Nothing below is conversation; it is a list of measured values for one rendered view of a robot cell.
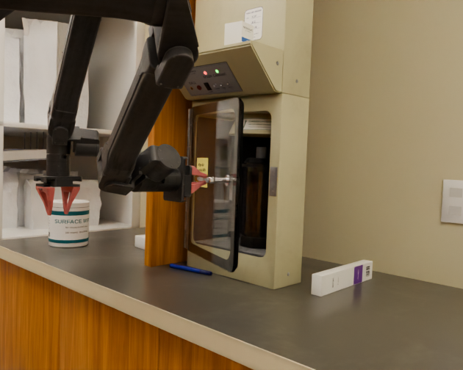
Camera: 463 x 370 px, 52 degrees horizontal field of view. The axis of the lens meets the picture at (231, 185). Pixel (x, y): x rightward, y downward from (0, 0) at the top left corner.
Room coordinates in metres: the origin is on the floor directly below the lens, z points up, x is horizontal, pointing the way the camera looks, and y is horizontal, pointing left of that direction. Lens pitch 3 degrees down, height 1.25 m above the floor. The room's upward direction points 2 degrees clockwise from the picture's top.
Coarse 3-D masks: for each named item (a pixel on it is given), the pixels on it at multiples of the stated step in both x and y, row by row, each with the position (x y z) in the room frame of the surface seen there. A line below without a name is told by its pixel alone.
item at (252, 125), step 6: (246, 114) 1.26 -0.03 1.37; (252, 114) 1.25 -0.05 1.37; (258, 114) 1.24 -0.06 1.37; (264, 114) 1.24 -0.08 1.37; (246, 120) 1.25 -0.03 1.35; (252, 120) 1.24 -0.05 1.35; (258, 120) 1.23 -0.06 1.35; (264, 120) 1.23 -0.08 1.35; (270, 120) 1.23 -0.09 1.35; (246, 126) 1.24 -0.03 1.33; (252, 126) 1.23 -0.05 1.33; (258, 126) 1.23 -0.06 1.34; (264, 126) 1.23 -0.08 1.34; (270, 126) 1.23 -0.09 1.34; (246, 132) 1.23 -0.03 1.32; (252, 132) 1.22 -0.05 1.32; (258, 132) 1.22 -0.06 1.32; (264, 132) 1.22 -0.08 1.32; (270, 132) 1.22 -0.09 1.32
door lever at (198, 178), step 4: (196, 176) 1.15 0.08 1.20; (200, 176) 1.13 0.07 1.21; (204, 176) 1.11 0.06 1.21; (208, 176) 1.10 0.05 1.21; (228, 176) 1.10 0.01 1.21; (196, 180) 1.15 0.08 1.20; (200, 180) 1.13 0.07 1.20; (204, 180) 1.11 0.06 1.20; (208, 180) 1.08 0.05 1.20; (212, 180) 1.09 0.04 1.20; (216, 180) 1.09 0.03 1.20; (220, 180) 1.10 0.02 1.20; (224, 180) 1.10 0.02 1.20; (228, 180) 1.10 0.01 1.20; (228, 184) 1.10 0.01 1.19
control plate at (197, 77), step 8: (216, 64) 1.16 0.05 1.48; (224, 64) 1.15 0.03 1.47; (192, 72) 1.23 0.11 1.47; (200, 72) 1.22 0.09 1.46; (208, 72) 1.20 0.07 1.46; (224, 72) 1.17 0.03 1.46; (192, 80) 1.26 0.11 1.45; (200, 80) 1.24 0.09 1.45; (208, 80) 1.22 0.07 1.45; (216, 80) 1.21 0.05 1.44; (224, 80) 1.19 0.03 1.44; (232, 80) 1.17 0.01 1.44; (216, 88) 1.23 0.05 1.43; (224, 88) 1.21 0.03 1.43; (232, 88) 1.19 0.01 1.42; (240, 88) 1.18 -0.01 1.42
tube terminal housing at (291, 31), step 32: (224, 0) 1.28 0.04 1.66; (256, 0) 1.20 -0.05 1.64; (288, 0) 1.14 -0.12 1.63; (224, 32) 1.28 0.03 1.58; (288, 32) 1.15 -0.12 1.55; (288, 64) 1.15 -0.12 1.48; (256, 96) 1.19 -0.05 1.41; (288, 96) 1.15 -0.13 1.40; (288, 128) 1.16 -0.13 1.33; (288, 160) 1.16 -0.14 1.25; (288, 192) 1.17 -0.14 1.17; (288, 224) 1.17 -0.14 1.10; (192, 256) 1.34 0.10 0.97; (288, 256) 1.18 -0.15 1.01
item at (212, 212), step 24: (216, 120) 1.18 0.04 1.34; (240, 120) 1.07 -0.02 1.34; (192, 144) 1.32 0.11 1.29; (216, 144) 1.18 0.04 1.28; (240, 144) 1.07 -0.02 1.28; (216, 168) 1.17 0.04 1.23; (216, 192) 1.17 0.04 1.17; (192, 216) 1.31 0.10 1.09; (216, 216) 1.16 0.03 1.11; (192, 240) 1.30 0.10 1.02; (216, 240) 1.16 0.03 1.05; (216, 264) 1.15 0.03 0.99
